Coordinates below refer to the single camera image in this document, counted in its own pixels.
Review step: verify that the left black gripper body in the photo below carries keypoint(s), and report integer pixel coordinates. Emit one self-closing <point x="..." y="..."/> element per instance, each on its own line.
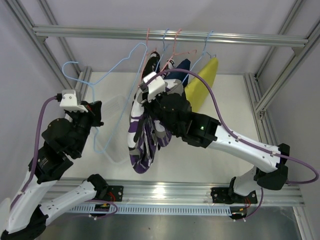
<point x="84" y="121"/>

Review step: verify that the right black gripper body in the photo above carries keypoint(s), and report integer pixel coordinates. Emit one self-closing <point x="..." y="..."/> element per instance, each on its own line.
<point x="153" y="107"/>

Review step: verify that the purple camouflage trousers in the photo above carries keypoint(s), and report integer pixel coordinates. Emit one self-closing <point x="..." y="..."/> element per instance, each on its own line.
<point x="145" y="135"/>

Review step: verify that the white plastic basket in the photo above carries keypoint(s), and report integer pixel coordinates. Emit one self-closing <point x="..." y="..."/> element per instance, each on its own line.
<point x="117" y="150"/>

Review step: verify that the black white patterned trousers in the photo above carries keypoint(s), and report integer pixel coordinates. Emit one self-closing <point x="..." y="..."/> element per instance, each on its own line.
<point x="152" y="64"/>

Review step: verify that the light blue hanger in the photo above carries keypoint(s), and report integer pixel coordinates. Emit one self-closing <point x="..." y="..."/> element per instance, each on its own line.
<point x="164" y="47"/>
<point x="115" y="104"/>
<point x="204" y="51"/>

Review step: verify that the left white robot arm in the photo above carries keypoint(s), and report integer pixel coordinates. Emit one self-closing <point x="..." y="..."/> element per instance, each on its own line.
<point x="64" y="141"/>

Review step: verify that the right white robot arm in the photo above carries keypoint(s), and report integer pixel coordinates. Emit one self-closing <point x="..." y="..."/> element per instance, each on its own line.
<point x="269" y="170"/>

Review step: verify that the navy blue trousers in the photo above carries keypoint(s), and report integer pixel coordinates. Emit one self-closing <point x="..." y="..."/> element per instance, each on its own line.
<point x="182" y="76"/>

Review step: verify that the yellow green trousers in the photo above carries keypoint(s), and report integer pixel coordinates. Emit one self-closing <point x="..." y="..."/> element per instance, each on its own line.
<point x="196" y="92"/>

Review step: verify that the white black lettered trousers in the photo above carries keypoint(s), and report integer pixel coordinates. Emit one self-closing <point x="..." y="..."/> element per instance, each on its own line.
<point x="169" y="65"/>

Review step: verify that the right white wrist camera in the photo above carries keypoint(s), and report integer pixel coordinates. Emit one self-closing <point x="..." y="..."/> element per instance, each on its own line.
<point x="152" y="86"/>

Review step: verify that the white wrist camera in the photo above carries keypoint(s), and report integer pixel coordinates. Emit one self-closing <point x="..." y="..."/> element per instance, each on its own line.
<point x="71" y="101"/>
<point x="152" y="86"/>

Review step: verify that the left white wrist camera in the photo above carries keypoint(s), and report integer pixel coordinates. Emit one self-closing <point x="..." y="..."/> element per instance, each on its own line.
<point x="71" y="101"/>

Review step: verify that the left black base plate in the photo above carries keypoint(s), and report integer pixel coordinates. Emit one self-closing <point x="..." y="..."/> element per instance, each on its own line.
<point x="114" y="193"/>

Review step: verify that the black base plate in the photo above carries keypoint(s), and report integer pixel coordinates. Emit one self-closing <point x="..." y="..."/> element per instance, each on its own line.
<point x="114" y="193"/>
<point x="223" y="195"/>

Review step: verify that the grey slotted cable duct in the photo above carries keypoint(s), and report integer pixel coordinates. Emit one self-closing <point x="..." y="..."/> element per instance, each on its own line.
<point x="141" y="209"/>

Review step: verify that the aluminium hanging rail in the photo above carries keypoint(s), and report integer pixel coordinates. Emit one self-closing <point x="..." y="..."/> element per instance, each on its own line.
<point x="272" y="40"/>

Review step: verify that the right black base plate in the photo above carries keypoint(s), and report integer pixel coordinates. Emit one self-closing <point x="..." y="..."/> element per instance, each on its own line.
<point x="223" y="195"/>

